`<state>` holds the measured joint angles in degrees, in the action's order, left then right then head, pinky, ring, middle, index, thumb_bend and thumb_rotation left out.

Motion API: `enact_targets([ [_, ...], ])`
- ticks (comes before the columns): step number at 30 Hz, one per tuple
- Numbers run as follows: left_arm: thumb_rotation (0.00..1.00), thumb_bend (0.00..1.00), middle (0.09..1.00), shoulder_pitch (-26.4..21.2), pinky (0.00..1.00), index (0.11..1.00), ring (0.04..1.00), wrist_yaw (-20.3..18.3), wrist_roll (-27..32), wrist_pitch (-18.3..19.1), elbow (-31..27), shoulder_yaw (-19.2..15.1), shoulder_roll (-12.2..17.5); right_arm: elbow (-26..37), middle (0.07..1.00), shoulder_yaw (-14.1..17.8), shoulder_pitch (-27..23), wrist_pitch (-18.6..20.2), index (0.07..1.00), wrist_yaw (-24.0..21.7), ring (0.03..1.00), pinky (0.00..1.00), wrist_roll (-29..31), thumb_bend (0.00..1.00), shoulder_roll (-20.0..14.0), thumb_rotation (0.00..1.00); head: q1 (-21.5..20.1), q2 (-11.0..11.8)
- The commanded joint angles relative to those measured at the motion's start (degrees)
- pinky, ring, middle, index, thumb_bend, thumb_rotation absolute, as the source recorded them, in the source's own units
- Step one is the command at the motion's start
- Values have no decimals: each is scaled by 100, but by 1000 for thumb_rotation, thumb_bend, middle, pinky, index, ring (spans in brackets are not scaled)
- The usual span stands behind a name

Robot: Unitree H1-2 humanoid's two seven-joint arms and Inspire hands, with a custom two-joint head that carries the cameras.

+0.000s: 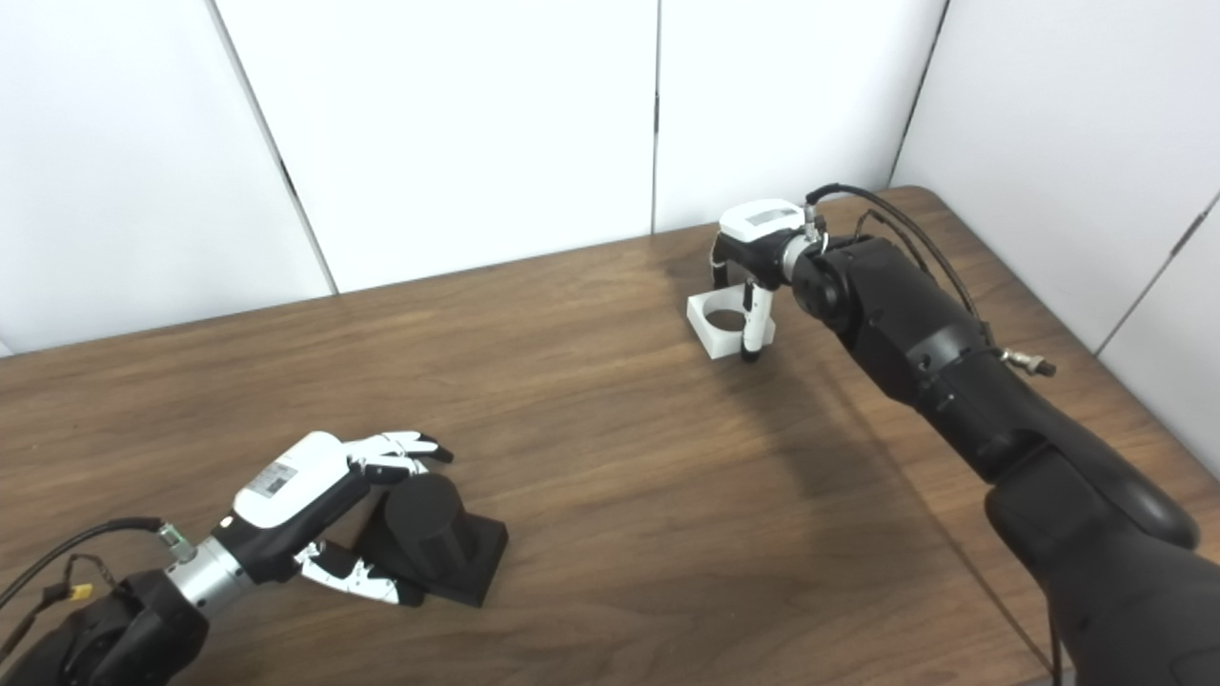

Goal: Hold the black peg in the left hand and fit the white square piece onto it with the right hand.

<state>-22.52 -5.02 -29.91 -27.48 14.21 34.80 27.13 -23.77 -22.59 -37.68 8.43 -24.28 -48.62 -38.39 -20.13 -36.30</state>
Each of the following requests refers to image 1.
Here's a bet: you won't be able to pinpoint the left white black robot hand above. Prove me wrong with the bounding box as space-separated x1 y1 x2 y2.
212 431 456 608

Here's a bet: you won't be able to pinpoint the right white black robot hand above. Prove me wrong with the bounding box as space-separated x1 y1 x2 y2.
711 198 825 364

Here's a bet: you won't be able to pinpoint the white square piece with hole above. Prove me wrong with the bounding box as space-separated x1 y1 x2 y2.
686 289 776 360

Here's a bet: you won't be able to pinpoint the black peg with square base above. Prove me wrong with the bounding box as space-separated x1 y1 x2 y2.
353 474 510 609

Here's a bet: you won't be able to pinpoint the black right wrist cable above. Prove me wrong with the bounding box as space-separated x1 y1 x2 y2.
803 184 1061 677

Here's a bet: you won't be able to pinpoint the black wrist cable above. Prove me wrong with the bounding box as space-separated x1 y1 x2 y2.
0 517 196 658
803 184 1061 677

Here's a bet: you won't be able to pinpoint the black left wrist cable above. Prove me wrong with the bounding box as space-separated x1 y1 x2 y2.
0 517 196 658

